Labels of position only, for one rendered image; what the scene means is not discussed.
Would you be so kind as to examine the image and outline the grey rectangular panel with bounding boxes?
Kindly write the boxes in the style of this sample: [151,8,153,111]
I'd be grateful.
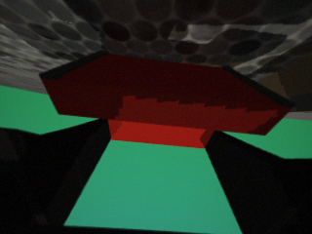
[256,56,312,121]

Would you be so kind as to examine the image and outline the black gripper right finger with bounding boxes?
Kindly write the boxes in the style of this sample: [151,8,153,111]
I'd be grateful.
[205,131,312,234]

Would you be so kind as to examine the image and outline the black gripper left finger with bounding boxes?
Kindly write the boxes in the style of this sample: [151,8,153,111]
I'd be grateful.
[0,119,111,226]

